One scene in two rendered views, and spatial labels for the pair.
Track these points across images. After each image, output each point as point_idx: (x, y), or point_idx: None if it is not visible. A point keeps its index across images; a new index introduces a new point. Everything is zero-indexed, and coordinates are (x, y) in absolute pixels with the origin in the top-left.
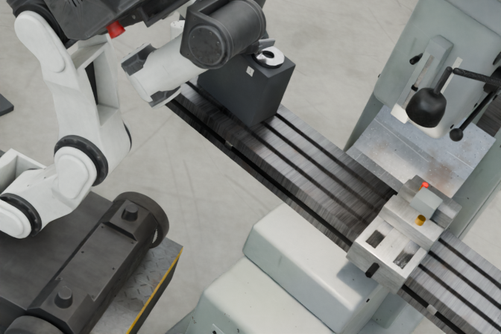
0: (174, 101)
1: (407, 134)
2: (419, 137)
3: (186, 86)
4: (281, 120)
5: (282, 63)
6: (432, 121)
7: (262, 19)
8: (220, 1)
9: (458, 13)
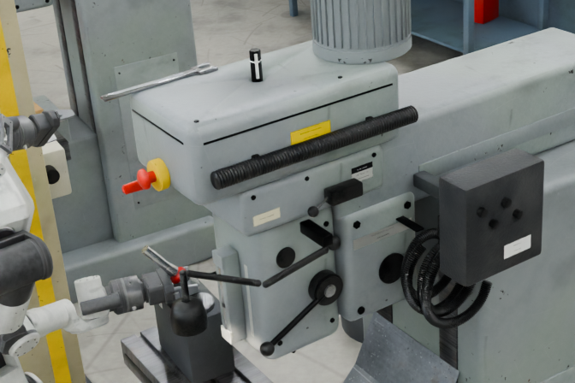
0: (135, 366)
1: (382, 380)
2: (393, 382)
3: (145, 350)
4: (241, 377)
5: (211, 309)
6: (184, 328)
7: (43, 252)
8: (8, 242)
9: None
